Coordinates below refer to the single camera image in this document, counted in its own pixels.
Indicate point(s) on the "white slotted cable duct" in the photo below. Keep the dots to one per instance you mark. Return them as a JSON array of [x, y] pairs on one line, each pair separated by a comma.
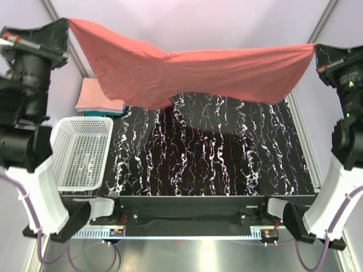
[[164, 234]]

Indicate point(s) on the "white plastic basket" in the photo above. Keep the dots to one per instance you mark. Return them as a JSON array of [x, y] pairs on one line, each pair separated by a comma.
[[80, 149]]

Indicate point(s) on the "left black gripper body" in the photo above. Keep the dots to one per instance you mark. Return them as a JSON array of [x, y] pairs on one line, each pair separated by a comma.
[[31, 65]]

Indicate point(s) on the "red t shirt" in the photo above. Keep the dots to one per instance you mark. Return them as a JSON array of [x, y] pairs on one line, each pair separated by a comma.
[[145, 76]]

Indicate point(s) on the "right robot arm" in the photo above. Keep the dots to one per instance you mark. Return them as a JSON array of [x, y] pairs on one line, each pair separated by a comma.
[[347, 150]]

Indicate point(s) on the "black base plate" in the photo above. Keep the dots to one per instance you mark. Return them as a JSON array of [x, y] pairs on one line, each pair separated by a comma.
[[222, 214]]

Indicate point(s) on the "folded pink t shirt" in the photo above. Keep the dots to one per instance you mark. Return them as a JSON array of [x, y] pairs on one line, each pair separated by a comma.
[[92, 96]]

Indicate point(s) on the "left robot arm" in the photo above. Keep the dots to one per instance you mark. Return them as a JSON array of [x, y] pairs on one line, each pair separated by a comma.
[[26, 152]]

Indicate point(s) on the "folded lilac t shirt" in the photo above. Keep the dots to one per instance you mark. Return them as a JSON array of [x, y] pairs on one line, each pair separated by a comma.
[[101, 110]]

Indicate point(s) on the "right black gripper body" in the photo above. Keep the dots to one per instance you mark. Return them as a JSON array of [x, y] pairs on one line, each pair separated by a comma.
[[348, 78]]

